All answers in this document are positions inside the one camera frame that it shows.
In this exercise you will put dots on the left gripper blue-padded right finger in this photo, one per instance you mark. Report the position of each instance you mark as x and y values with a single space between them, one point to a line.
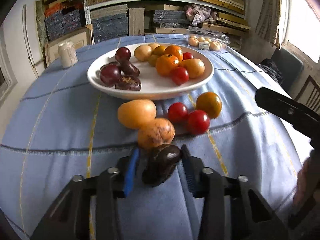
191 166

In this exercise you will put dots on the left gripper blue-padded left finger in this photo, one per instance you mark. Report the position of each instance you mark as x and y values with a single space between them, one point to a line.
130 172

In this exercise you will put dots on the dark purple mangosteen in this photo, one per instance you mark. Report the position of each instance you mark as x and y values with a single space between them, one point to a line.
161 163

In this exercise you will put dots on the speckled orange-brown fruit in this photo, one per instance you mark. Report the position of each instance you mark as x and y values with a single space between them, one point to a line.
155 133

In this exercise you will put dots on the yellow oblong fruit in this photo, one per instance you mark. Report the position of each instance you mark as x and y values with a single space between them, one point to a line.
134 114

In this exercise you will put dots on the orange-yellow round persimmon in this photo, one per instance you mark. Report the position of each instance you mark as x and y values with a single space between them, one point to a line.
210 103

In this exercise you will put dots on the dark maroon plum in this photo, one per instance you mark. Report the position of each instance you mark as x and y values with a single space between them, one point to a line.
110 74

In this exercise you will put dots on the large yellow-orange pear-like fruit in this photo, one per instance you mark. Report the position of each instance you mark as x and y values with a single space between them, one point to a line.
194 67

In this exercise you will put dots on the orange mandarin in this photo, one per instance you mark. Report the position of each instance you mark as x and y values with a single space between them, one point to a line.
165 64
175 51

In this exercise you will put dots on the small brownish kiwi-like fruit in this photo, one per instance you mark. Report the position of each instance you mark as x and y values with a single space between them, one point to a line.
152 60

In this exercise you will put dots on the small red cherry tomato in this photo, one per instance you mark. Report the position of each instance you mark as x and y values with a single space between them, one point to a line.
187 56

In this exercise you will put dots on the dark purple plum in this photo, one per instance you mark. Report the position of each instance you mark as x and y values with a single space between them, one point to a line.
122 54

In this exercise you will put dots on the small orange round fruit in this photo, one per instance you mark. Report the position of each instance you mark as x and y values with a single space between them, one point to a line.
159 50

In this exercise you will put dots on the small pale yellow fruit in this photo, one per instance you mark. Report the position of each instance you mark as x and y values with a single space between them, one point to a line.
153 45

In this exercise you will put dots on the person's right hand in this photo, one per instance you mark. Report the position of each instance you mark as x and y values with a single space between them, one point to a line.
302 179

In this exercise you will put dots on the wooden chair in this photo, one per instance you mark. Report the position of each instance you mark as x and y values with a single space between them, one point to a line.
309 95

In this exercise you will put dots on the red cherry tomato front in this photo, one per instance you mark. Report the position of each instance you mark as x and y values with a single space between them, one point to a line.
197 122

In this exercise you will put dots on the dark clothing pile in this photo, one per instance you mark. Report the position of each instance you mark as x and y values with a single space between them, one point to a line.
271 69

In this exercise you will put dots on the blue checked tablecloth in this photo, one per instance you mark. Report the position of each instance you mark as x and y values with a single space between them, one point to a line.
115 148

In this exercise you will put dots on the white oval ceramic plate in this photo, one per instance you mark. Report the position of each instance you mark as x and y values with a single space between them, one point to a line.
153 86

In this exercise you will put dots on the white metal storage shelf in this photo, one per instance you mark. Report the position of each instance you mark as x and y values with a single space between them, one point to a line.
117 18

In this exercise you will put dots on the clear plastic fruit clamshell box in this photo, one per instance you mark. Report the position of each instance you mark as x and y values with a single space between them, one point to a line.
207 39

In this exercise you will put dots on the white drink can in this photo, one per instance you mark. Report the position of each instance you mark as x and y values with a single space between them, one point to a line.
67 54

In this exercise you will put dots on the framed picture leaning on shelf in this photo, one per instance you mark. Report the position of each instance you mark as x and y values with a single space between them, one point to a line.
80 37

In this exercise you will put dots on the pink crumpled cloth on shelf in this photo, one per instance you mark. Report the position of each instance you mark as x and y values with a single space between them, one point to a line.
197 14

